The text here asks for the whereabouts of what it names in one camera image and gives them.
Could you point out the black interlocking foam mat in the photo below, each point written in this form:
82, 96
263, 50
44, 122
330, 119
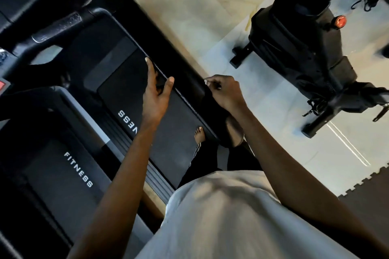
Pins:
371, 201

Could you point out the person's bare foot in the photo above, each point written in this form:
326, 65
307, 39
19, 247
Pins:
199, 135

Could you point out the black striped trousers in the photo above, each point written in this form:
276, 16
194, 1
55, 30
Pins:
219, 158

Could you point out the person's right forearm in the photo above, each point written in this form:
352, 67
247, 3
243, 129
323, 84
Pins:
304, 183

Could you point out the person's left forearm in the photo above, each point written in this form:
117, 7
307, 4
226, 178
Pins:
115, 207

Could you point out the black treadmill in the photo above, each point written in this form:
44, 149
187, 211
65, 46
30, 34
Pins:
164, 86
54, 171

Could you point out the black spin bike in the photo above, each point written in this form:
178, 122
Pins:
316, 43

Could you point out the person's right hand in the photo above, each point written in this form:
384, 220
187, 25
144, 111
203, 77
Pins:
226, 93

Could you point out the person's left hand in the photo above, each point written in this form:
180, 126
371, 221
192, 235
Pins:
155, 101

